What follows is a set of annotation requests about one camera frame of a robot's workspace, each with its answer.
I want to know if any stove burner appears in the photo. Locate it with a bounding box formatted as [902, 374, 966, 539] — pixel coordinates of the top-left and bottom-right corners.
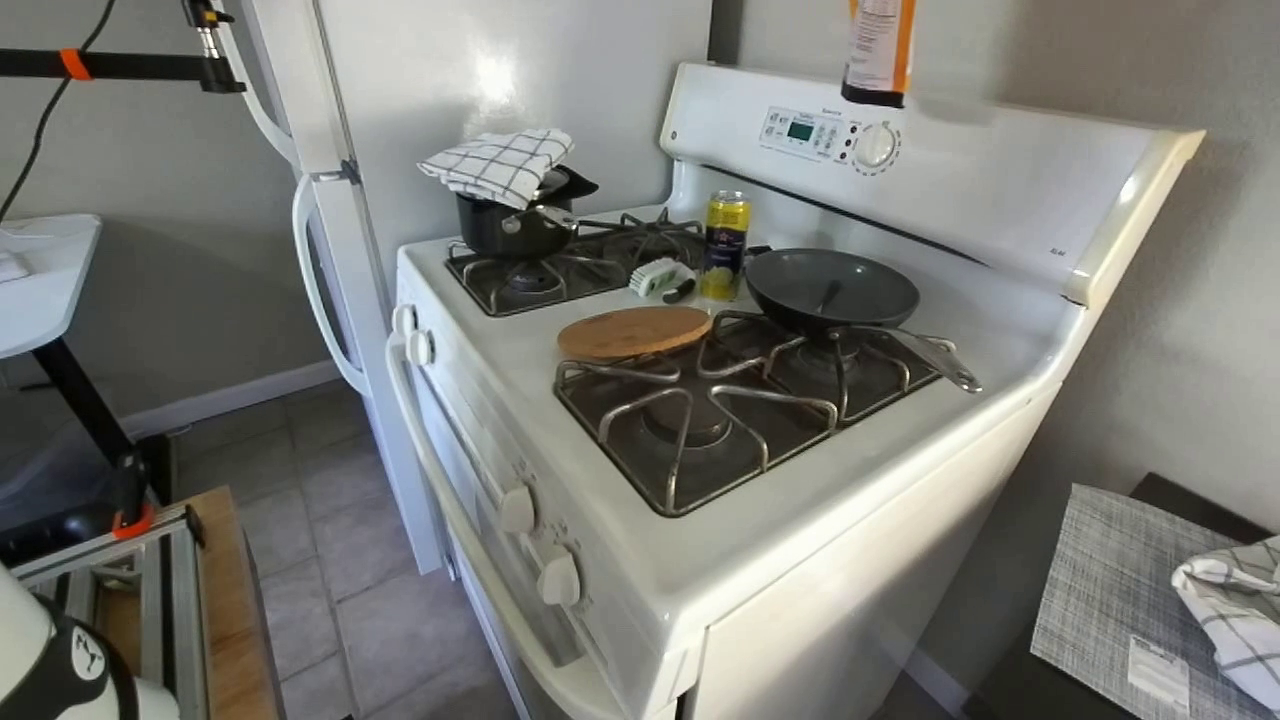
[698, 308, 953, 429]
[554, 345, 841, 519]
[560, 208, 707, 293]
[446, 243, 613, 319]

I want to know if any dark side table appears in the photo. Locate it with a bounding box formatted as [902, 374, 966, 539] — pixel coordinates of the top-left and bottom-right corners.
[962, 472, 1280, 720]

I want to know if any white checked cloth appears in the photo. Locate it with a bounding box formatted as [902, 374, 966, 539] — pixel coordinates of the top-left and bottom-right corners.
[417, 127, 577, 212]
[1171, 536, 1280, 713]

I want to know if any orange clamp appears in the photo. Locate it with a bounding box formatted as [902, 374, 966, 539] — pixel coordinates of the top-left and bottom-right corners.
[108, 450, 158, 542]

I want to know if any white and green brush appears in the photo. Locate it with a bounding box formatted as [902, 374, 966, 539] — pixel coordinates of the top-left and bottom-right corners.
[628, 256, 699, 305]

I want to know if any black pot with lid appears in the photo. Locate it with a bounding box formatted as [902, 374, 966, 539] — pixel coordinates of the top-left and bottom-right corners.
[455, 165, 601, 262]

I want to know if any black pole stand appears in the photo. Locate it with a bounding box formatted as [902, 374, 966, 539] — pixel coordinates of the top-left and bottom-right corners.
[0, 0, 248, 97]

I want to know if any yellow drink can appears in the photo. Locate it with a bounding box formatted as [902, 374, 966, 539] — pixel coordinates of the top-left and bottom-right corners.
[699, 190, 753, 304]

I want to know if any white gas stove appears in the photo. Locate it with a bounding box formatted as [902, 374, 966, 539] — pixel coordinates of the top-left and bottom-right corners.
[384, 62, 1207, 720]

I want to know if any white folding table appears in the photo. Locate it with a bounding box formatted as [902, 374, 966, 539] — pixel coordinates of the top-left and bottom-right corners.
[0, 212, 173, 506]

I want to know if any round wooden board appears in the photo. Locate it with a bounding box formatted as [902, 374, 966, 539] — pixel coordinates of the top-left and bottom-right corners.
[556, 305, 715, 364]

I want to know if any grey woven placemat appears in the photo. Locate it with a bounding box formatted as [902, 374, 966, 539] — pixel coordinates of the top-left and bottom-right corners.
[1030, 483, 1280, 720]

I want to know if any white refrigerator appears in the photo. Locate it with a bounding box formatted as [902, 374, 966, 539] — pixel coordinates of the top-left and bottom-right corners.
[215, 0, 714, 577]

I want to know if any white oven dial knob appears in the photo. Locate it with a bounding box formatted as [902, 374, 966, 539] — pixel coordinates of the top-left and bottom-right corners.
[851, 120, 902, 177]

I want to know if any black cable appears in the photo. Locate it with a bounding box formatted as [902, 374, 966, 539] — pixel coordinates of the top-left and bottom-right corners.
[0, 0, 118, 223]

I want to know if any dark frying pan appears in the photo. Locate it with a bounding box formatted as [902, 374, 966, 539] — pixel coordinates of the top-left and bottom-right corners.
[744, 247, 984, 395]

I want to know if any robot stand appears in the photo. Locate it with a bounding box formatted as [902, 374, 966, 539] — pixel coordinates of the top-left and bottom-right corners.
[0, 486, 287, 720]

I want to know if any oven door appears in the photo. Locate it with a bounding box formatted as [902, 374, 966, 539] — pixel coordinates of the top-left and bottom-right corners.
[398, 340, 641, 720]

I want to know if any orange and white pack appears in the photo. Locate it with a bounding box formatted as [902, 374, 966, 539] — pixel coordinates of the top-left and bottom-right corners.
[840, 0, 918, 110]

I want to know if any oven door handle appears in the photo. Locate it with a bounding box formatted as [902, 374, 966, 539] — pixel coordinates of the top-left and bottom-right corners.
[385, 333, 626, 720]

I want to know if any refrigerator door handle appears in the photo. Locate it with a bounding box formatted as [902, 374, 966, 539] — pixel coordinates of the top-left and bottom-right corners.
[213, 0, 303, 173]
[291, 173, 373, 397]

